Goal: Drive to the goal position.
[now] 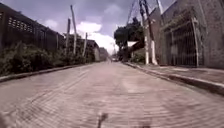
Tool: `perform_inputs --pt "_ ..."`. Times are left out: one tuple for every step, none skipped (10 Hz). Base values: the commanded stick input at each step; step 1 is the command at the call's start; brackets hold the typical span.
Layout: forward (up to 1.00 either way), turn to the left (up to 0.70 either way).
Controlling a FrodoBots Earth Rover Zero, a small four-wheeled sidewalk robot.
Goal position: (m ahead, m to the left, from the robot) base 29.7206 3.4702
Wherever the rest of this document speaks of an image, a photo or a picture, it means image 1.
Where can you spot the distant building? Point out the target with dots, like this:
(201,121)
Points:
(98,53)

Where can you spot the grey paved road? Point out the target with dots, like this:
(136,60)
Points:
(106,90)

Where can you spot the large dark tree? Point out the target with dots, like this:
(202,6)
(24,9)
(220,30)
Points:
(128,35)

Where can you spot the short leaning pole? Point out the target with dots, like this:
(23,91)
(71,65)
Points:
(85,45)

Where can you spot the utility pole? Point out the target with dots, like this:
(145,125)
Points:
(144,36)

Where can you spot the white-based pole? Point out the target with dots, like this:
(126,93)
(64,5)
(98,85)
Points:
(152,43)

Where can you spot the tall leaning pole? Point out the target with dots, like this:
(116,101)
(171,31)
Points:
(73,30)

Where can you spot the thin grey pole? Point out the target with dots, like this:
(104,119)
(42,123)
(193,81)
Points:
(68,33)

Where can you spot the robot's own part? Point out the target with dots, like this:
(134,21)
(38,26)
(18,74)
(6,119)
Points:
(102,120)

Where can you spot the grey concrete kerb strip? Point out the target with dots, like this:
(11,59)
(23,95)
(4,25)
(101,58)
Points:
(33,72)

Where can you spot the grey paved sidewalk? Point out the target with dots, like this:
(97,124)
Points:
(196,75)

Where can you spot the row of bushes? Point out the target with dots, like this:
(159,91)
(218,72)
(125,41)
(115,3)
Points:
(26,58)

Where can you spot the grey concrete building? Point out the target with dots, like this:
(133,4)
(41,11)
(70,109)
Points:
(210,33)

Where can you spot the dark long wall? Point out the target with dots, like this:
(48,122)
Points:
(30,33)

